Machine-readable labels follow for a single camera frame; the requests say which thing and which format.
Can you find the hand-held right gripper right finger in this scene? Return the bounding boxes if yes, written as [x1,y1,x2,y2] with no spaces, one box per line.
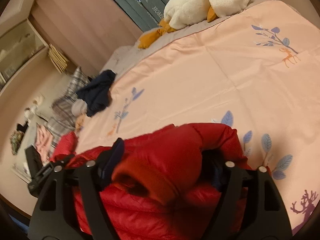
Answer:
[202,150,293,240]

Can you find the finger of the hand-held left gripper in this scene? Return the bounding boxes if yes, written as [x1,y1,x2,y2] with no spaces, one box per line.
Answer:
[25,145,44,178]

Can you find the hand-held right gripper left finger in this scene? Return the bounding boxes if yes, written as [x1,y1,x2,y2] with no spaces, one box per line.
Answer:
[30,137,125,240]

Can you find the red down jacket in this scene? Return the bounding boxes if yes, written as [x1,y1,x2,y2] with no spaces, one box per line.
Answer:
[72,123,272,240]

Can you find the pink crumpled garment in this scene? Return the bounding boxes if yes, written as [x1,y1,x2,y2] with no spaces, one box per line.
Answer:
[35,125,54,155]

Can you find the folded pink-red down jacket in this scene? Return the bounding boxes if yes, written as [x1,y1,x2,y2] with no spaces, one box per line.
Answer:
[50,131,78,163]

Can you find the small plaid pillow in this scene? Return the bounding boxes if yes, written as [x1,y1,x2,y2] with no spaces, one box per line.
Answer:
[47,119,75,145]

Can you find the peach small cloth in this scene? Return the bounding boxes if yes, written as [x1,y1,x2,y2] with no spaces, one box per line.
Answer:
[75,115,86,133]

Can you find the white dog plush toy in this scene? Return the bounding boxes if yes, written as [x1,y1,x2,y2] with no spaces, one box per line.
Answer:
[24,105,38,120]

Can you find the rolled grey cloth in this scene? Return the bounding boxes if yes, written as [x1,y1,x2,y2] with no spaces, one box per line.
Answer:
[71,99,88,117]

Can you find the large plaid pillow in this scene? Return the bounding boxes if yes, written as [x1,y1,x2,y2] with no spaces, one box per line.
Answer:
[51,66,89,121]

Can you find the navy blue garment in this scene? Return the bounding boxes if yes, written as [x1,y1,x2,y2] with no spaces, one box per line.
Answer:
[76,69,117,117]

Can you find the pink deer printed blanket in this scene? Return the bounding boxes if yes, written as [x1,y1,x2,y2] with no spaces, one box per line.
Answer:
[75,0,320,230]

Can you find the yellow hanging tassel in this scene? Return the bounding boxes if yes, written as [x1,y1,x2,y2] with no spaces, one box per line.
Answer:
[47,44,69,73]

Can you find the pink curtain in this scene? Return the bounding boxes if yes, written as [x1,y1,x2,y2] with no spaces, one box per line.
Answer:
[30,0,143,75]

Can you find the blue-grey printed curtain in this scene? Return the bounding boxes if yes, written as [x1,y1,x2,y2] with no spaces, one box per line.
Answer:
[95,0,175,32]

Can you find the white goose plush toy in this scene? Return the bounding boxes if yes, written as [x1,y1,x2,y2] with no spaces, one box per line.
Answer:
[137,0,251,49]

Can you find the wall shelf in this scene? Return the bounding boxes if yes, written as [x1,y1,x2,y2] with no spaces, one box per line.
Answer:
[0,0,49,98]

